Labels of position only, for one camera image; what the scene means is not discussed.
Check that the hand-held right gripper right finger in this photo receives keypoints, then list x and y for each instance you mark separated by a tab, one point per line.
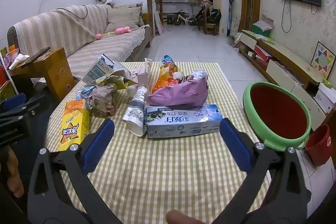
236	146

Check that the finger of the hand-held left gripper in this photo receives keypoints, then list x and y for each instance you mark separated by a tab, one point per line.
13	102
31	108

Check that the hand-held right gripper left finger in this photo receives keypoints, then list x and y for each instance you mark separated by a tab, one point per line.
97	146

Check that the green rimmed red bin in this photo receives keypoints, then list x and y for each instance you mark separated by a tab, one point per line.
278	113

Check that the blue white milk carton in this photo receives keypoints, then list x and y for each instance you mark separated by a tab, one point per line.
98	69

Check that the person's left hand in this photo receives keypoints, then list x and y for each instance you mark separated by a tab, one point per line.
14	174

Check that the person's right hand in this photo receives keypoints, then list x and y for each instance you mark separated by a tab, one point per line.
182	218

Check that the yellow drink carton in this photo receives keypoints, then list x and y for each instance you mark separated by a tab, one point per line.
73	124

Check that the white tube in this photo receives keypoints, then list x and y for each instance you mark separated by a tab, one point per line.
18	60

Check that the crumpled brown patterned paper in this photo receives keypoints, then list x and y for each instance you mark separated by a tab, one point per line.
103	103

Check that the wooden side table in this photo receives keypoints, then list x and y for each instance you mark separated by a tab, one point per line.
52	69

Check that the patterned paper cup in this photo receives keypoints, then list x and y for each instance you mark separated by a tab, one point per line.
135	111

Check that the black phone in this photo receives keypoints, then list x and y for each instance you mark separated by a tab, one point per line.
36	56

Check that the crumpled silver blue wrapper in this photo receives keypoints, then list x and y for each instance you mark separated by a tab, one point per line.
86	92

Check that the blue white tissue pack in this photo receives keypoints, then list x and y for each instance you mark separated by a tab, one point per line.
183	121

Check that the crumpled yellow wrapper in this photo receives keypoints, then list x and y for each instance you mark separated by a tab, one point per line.
115	79

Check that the purple plastic bag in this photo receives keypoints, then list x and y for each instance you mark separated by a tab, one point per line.
178	95

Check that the beige striped sofa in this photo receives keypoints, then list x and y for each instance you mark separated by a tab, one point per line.
52	29

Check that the red bucket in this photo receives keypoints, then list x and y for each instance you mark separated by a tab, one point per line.
319	145

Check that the red flat box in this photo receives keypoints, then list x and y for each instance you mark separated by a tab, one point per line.
262	54

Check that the orange snack bag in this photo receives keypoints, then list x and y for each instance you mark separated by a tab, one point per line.
164	77

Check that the white cardboard box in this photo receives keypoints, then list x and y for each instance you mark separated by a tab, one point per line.
325	98

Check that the long wooden television cabinet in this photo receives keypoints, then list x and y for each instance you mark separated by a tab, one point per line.
288	56

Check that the green cardboard box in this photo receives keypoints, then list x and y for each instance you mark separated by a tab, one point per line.
260	29

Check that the pink toy wand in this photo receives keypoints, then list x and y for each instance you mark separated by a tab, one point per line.
123	30

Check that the small wooden chair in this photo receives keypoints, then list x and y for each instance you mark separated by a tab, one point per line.
210	28

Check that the star pattern board game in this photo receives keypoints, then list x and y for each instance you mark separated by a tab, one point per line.
322	60

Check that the beige cushion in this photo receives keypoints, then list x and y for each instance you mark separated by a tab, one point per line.
123	18

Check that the white balance bike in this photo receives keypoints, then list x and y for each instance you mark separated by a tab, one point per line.
179	18

